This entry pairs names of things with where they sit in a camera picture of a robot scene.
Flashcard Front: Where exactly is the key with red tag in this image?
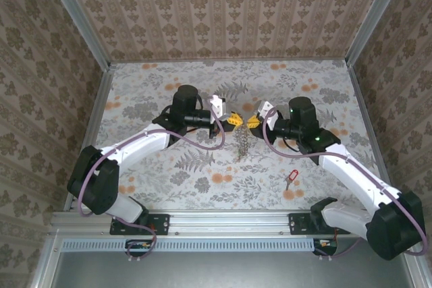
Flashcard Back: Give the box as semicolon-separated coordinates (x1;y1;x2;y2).
284;169;300;192

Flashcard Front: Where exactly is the floral patterned table cover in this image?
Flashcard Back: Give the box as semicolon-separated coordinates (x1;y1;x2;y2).
96;59;392;211

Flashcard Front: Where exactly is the black connector box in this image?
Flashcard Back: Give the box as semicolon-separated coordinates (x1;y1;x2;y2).
124;239;157;258
312;237;339;257

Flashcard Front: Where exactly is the grey metal sheet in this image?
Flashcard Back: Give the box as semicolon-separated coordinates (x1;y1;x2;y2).
50;251;418;288

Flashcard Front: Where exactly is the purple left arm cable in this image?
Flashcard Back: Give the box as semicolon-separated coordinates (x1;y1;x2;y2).
78;107;226;264

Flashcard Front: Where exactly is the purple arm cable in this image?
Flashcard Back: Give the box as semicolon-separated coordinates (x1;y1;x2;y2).
263;107;427;262
78;107;226;264

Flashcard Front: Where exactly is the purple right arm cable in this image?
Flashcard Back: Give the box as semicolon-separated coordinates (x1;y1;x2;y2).
263;107;427;262

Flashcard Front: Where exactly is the thin aluminium rail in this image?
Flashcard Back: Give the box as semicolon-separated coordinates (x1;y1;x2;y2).
109;58;348;65

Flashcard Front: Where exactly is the aluminium side rail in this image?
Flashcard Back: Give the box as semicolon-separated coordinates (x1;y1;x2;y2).
347;64;400;210
63;65;115;213

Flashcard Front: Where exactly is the aluminium mounting rail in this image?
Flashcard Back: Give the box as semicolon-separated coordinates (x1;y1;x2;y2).
50;209;415;236

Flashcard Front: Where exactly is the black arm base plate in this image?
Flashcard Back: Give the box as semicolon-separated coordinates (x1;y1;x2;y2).
288;212;352;236
109;212;170;236

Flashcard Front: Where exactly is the white slotted cable duct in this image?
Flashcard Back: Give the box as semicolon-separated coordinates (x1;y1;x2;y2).
61;237;321;253

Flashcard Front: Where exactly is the aluminium frame post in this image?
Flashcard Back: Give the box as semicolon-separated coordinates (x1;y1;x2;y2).
39;0;112;70
346;0;411;68

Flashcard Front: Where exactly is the aluminium frame bar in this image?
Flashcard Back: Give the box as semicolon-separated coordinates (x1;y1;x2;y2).
32;232;65;288
400;233;431;288

